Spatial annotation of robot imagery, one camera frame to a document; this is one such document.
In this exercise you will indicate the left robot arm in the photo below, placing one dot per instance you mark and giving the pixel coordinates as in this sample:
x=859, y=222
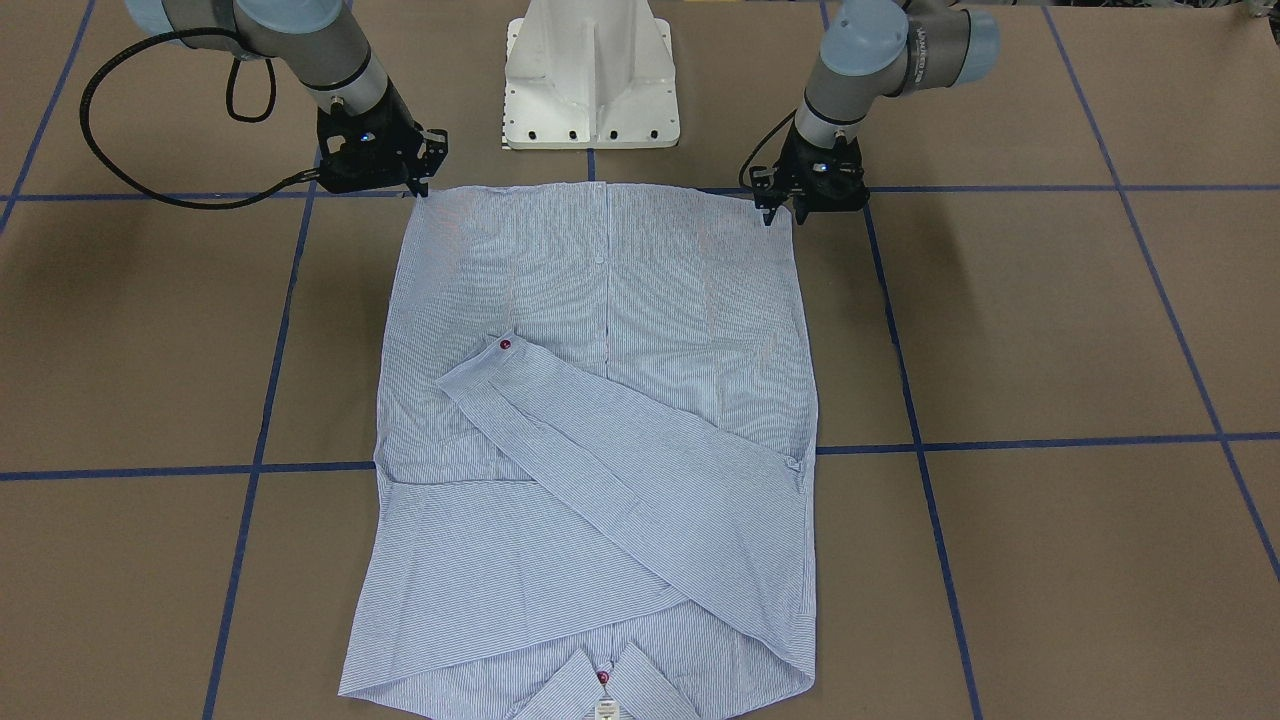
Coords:
x=870, y=50

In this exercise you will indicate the light blue striped shirt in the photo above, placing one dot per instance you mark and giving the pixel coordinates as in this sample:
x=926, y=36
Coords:
x=597, y=431

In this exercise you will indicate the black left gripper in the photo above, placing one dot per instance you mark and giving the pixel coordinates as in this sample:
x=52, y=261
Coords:
x=768, y=190

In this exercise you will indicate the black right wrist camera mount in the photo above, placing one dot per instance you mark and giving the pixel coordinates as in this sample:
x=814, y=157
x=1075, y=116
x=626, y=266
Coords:
x=358, y=166

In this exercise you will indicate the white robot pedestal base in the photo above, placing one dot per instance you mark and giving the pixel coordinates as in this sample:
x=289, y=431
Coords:
x=590, y=75

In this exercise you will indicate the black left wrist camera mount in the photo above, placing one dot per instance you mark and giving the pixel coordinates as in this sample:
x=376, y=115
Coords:
x=829, y=188

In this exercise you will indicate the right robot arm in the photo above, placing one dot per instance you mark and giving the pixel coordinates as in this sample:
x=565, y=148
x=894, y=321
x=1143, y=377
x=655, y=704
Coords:
x=320, y=41

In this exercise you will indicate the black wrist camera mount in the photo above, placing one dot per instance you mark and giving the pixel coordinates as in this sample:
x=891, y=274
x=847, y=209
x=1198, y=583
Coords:
x=829, y=188
x=358, y=166

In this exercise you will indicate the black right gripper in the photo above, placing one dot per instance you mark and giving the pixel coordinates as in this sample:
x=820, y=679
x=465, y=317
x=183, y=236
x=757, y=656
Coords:
x=427, y=157

